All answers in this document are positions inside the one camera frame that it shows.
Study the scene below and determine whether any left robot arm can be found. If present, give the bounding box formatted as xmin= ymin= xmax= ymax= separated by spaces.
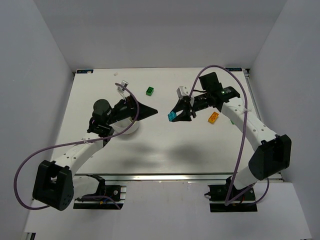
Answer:
xmin=32 ymin=95 xmax=158 ymax=211

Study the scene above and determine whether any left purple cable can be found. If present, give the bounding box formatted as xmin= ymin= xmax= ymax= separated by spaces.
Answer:
xmin=13 ymin=83 xmax=140 ymax=210

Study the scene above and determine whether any aluminium table rail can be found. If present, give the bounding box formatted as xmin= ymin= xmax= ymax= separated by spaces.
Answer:
xmin=74 ymin=172 xmax=285 ymax=183

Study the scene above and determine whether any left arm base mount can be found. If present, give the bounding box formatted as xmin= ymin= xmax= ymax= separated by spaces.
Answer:
xmin=73 ymin=174 xmax=127 ymax=210

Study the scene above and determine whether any right blue label sticker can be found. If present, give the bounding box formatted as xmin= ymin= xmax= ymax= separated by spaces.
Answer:
xmin=225 ymin=67 xmax=243 ymax=72

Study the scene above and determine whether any dark green lego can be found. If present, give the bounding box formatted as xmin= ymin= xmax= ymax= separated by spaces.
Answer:
xmin=145 ymin=86 xmax=154 ymax=96

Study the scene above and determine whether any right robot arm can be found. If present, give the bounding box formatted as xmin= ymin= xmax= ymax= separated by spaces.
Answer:
xmin=168 ymin=72 xmax=292 ymax=191

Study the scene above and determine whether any left blue label sticker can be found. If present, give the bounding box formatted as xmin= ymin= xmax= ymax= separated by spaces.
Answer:
xmin=76 ymin=69 xmax=94 ymax=74

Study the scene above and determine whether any orange long lego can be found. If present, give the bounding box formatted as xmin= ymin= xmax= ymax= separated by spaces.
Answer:
xmin=207 ymin=112 xmax=219 ymax=124

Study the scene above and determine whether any small blue lego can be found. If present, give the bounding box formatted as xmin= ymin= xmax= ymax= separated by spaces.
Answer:
xmin=167 ymin=111 xmax=177 ymax=122

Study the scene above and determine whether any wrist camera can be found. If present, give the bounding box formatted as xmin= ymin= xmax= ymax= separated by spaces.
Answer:
xmin=117 ymin=80 xmax=129 ymax=94
xmin=176 ymin=86 xmax=195 ymax=106

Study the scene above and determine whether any blue label sticker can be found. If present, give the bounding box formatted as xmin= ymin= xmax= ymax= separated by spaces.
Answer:
xmin=225 ymin=67 xmax=243 ymax=72
xmin=76 ymin=69 xmax=94 ymax=74

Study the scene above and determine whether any white round divided container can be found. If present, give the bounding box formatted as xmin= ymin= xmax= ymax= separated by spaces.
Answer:
xmin=111 ymin=117 xmax=140 ymax=135

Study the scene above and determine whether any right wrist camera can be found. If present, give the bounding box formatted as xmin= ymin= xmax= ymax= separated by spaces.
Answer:
xmin=176 ymin=86 xmax=195 ymax=106

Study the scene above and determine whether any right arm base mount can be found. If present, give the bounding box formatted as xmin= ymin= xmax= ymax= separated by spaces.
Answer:
xmin=204 ymin=182 xmax=258 ymax=213

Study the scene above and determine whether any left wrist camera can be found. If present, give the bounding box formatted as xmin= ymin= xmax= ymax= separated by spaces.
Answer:
xmin=117 ymin=80 xmax=129 ymax=94

